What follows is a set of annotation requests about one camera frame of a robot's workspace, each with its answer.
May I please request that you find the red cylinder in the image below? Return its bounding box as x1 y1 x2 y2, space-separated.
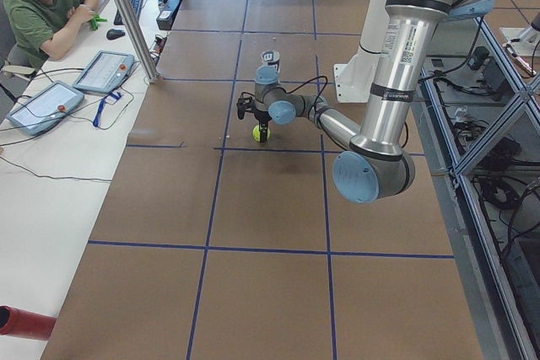
1 305 57 341

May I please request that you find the black keyboard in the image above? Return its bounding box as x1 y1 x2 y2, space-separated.
113 0 144 25

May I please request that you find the far blue teach pendant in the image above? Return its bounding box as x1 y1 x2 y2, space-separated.
73 51 135 94

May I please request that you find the black computer box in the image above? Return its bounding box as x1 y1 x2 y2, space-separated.
156 0 181 31

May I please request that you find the blue teach pendant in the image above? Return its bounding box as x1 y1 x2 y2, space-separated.
73 51 135 94
7 81 84 136

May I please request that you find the black computer mouse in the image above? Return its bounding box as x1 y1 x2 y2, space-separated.
105 29 126 40

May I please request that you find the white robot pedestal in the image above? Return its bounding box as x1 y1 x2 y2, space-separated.
334 0 389 103

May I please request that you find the green toy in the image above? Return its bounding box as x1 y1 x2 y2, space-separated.
89 15 108 30

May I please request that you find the near blue teach pendant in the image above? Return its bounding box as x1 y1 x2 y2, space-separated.
7 81 84 136

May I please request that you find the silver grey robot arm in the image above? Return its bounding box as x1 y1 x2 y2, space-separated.
251 0 494 203

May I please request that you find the aluminium side frame rail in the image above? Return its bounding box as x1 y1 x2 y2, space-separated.
414 19 539 359

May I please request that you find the yellow-green tennis ball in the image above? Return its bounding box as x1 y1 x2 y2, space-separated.
252 125 271 142

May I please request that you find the white tennis ball can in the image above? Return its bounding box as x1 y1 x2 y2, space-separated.
261 50 281 73

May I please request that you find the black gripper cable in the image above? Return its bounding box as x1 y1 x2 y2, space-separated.
282 76 329 116

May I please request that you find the person in green shirt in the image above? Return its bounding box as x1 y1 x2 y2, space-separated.
3 0 100 70

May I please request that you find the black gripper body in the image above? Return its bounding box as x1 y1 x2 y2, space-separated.
254 109 272 126

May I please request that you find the blue lanyard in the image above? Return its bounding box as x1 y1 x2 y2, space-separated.
92 89 124 128

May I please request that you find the aluminium frame post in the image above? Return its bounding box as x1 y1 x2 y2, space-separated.
115 0 159 83

